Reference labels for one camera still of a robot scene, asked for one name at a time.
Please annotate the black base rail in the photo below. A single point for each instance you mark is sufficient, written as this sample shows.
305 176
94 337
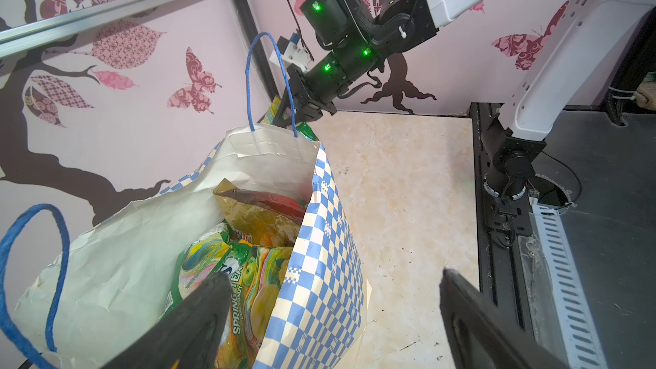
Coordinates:
500 225

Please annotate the colourful spring tea candy bag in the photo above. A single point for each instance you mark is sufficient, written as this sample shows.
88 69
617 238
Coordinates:
256 274

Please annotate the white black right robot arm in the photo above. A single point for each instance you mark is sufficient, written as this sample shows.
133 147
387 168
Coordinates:
412 165

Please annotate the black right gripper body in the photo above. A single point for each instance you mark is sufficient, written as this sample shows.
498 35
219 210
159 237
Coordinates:
299 98

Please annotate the red gold fruit candy bag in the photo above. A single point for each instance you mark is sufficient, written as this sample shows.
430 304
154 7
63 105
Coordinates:
266 218

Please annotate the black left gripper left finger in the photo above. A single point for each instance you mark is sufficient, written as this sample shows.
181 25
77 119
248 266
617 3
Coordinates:
188 337

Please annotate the slotted white cable duct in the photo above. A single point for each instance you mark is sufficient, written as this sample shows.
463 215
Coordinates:
581 340

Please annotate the blue checkered paper bag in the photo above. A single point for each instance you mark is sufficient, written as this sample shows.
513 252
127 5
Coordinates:
108 286

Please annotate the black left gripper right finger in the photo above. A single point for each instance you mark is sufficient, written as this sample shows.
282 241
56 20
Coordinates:
478 334

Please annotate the aluminium rail left wall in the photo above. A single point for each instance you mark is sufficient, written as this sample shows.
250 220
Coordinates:
30 36

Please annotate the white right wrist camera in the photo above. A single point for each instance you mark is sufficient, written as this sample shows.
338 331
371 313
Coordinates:
293 54

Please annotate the green Fox's candy bag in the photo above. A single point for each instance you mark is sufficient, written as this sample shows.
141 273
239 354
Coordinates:
302 127

